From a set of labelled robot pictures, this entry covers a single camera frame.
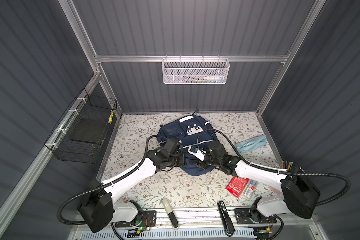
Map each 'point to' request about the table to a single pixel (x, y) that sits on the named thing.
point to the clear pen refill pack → (250, 189)
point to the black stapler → (226, 219)
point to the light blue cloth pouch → (250, 143)
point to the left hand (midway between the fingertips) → (186, 159)
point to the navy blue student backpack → (192, 130)
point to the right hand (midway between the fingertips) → (194, 155)
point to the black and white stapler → (172, 218)
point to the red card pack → (236, 185)
